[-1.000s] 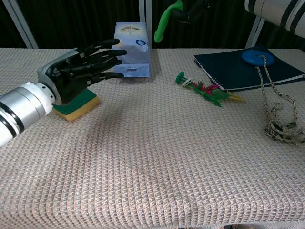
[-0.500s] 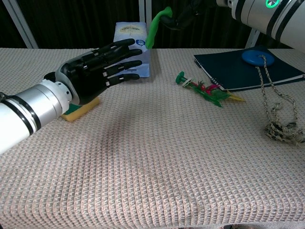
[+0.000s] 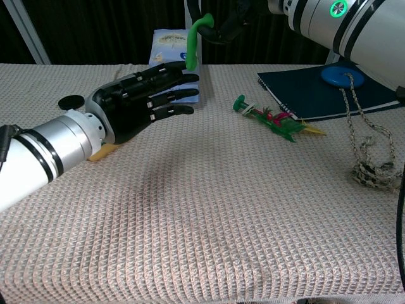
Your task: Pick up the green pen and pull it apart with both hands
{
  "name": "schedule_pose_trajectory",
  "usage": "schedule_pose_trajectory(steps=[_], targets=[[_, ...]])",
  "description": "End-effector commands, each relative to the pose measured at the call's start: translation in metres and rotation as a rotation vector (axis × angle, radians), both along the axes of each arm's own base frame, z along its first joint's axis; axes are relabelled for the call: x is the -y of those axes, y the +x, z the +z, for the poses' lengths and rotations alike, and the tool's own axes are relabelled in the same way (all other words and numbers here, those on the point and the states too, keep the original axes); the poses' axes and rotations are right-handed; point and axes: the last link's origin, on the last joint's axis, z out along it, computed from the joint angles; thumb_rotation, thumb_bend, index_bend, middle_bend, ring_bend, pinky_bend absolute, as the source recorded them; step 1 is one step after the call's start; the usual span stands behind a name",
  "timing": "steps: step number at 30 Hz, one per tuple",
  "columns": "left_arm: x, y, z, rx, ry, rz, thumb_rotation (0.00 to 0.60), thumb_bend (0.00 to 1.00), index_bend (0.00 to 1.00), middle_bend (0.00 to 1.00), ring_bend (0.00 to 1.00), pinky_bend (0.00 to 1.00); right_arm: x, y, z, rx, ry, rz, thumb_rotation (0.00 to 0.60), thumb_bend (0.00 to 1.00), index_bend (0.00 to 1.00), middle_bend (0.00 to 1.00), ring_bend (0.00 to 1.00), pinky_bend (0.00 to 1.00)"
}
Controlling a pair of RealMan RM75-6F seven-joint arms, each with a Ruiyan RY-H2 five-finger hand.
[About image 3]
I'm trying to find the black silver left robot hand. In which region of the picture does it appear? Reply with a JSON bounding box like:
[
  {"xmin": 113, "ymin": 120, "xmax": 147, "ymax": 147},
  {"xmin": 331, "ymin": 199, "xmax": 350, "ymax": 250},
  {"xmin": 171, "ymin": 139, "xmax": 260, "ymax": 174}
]
[{"xmin": 85, "ymin": 61, "xmax": 201, "ymax": 145}]

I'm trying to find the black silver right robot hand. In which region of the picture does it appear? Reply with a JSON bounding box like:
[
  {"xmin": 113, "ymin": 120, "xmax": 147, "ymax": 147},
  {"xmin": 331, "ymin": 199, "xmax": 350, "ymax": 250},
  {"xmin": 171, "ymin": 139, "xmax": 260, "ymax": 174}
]
[{"xmin": 185, "ymin": 0, "xmax": 270, "ymax": 45}]

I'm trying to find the green rubbery strip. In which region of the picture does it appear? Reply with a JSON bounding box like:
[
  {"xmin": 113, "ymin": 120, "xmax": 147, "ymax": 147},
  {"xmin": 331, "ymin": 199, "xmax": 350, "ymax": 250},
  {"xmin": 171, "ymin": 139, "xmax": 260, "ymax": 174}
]
[{"xmin": 185, "ymin": 13, "xmax": 215, "ymax": 71}]

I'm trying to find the green yellow sponge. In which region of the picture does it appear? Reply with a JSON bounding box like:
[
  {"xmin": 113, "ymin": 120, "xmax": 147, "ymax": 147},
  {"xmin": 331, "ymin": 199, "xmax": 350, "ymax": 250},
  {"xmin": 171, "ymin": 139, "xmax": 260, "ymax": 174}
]
[{"xmin": 88, "ymin": 142, "xmax": 120, "ymax": 163}]

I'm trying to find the black round disc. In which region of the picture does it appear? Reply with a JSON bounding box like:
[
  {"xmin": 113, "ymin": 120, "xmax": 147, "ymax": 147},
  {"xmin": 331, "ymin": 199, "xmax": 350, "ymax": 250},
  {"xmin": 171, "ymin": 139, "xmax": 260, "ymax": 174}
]
[{"xmin": 58, "ymin": 94, "xmax": 85, "ymax": 111}]

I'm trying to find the blue white paper package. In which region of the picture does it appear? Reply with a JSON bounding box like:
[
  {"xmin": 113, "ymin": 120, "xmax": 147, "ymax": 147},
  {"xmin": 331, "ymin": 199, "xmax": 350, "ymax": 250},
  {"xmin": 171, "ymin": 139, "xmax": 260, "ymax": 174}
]
[{"xmin": 148, "ymin": 28, "xmax": 201, "ymax": 104}]

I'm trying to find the black curtain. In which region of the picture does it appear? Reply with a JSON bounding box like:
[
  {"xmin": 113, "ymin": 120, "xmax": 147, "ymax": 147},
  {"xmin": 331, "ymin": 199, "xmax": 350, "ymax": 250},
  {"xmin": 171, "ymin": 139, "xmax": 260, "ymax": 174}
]
[{"xmin": 0, "ymin": 0, "xmax": 332, "ymax": 66}]

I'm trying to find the navy spiral notebook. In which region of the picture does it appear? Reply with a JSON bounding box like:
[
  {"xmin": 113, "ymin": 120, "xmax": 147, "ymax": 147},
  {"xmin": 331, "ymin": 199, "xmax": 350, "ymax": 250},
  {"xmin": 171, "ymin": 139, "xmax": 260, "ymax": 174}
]
[{"xmin": 256, "ymin": 63, "xmax": 401, "ymax": 123}]

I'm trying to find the colourful feather shuttlecock toy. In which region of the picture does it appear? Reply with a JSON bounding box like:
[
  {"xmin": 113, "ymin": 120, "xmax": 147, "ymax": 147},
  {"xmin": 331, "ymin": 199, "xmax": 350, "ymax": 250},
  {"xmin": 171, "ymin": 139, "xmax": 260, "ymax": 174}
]
[{"xmin": 233, "ymin": 94, "xmax": 327, "ymax": 143}]

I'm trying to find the blue round disc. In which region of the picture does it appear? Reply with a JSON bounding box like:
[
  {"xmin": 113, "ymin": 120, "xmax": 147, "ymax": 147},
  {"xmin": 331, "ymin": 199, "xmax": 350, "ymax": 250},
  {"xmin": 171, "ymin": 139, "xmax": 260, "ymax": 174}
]
[{"xmin": 320, "ymin": 65, "xmax": 366, "ymax": 89}]

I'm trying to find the beige woven tablecloth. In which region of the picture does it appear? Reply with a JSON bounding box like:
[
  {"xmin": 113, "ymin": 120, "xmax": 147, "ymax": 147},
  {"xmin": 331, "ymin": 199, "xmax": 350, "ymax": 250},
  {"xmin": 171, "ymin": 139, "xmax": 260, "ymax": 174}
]
[{"xmin": 0, "ymin": 62, "xmax": 405, "ymax": 304}]

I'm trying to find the white frame post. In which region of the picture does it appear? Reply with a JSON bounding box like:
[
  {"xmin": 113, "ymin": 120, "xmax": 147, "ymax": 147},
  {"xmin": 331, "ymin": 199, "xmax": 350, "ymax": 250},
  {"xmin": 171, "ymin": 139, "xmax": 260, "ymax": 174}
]
[
  {"xmin": 325, "ymin": 49, "xmax": 344, "ymax": 65},
  {"xmin": 5, "ymin": 0, "xmax": 51, "ymax": 65}
]

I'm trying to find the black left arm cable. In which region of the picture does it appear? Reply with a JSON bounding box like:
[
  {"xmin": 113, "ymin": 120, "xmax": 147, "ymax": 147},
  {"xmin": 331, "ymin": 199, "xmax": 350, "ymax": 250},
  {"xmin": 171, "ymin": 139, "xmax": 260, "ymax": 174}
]
[{"xmin": 0, "ymin": 124, "xmax": 23, "ymax": 164}]

